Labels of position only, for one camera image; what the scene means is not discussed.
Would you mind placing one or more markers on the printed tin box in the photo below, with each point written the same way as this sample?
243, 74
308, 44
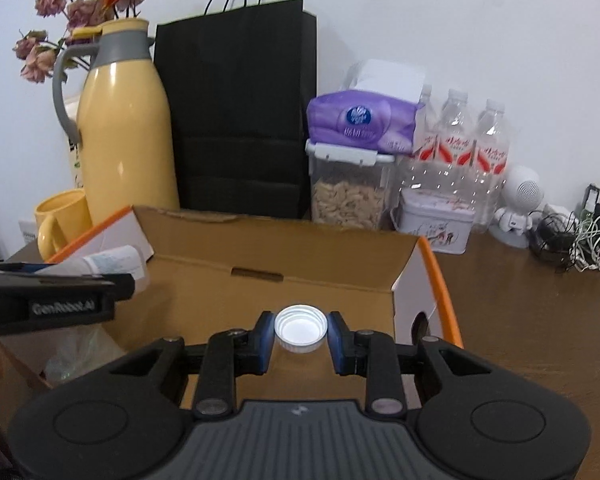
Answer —
435, 225

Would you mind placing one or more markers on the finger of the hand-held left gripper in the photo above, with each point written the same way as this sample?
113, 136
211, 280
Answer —
112, 286

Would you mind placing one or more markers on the white bottle cap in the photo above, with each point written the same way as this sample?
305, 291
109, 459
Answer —
300, 330

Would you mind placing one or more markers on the white carton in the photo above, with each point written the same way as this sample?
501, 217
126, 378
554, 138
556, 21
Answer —
75, 160

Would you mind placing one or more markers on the yellow thermos jug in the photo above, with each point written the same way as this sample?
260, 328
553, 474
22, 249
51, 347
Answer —
125, 135

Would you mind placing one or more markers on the yellow mug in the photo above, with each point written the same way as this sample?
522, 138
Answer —
65, 220

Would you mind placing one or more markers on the white robot-shaped speaker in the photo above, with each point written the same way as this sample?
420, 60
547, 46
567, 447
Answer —
522, 187

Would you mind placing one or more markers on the blue box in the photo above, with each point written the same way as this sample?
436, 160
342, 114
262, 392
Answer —
25, 267

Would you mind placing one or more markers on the clear container of seeds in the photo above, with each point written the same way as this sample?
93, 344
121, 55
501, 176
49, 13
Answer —
347, 200

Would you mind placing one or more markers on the cardboard box with orange edge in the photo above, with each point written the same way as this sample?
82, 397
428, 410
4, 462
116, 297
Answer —
280, 250

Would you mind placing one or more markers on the purple tissue pack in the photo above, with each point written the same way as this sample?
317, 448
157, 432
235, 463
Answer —
360, 125

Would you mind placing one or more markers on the clear plastic bag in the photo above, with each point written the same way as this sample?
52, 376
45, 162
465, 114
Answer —
80, 355

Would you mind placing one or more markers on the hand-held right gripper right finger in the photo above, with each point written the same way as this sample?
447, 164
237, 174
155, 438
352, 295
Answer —
336, 346

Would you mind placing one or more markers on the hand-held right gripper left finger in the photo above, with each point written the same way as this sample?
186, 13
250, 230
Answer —
265, 334

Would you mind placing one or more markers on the black paper bag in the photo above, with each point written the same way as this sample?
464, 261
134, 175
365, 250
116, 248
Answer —
235, 110

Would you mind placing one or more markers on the dried pink flowers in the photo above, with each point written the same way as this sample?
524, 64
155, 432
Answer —
82, 12

